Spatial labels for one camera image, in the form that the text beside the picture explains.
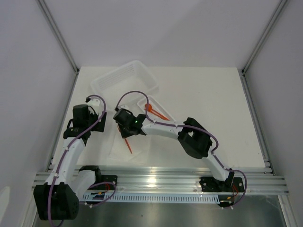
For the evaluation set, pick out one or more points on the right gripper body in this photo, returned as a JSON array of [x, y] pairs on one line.
[[125, 132]]

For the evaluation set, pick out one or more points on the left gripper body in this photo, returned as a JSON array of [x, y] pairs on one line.
[[93, 118]]

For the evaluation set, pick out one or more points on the white paper napkin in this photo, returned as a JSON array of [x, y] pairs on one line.
[[120, 154]]

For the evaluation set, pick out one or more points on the orange plastic fork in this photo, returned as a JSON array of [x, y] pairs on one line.
[[161, 116]]

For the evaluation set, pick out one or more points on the orange plastic spoon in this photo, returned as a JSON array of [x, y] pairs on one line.
[[149, 108]]

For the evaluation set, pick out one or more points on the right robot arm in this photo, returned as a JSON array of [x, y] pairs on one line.
[[196, 141]]

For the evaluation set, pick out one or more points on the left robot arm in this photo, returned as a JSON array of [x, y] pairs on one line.
[[59, 196]]

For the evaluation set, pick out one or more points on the small white plastic tray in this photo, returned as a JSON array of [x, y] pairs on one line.
[[156, 109]]

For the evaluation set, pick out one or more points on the large white plastic basket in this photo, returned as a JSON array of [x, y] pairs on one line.
[[128, 77]]

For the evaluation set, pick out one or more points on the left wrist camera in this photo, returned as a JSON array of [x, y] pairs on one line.
[[94, 102]]

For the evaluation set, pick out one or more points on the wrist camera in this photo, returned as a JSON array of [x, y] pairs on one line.
[[94, 102], [124, 107]]

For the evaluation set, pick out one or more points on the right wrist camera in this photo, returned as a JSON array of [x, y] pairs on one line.
[[124, 107]]

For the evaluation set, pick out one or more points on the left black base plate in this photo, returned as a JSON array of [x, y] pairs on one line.
[[105, 179]]

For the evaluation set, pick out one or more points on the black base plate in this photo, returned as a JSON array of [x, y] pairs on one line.
[[209, 184], [105, 179]]

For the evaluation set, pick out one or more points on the white slotted cable duct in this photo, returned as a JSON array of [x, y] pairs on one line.
[[94, 197]]

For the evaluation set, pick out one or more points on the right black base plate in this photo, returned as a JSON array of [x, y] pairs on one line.
[[209, 184]]

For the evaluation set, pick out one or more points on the left aluminium frame post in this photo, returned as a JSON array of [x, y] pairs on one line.
[[57, 34]]

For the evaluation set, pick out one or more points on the aluminium frame post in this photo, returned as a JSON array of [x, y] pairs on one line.
[[57, 34], [270, 25]]

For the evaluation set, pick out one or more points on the aluminium mounting rail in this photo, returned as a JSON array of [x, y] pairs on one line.
[[139, 179]]

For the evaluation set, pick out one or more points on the right aluminium frame post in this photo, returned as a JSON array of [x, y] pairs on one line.
[[270, 25]]

